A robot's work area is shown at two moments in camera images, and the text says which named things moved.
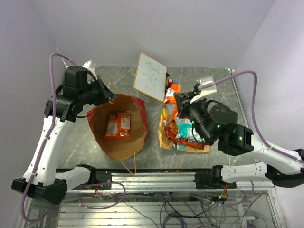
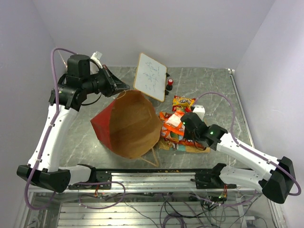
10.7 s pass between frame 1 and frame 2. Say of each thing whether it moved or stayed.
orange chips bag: moved
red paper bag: moved
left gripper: moved
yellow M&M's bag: moved
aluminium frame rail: stayed
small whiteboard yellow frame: stayed
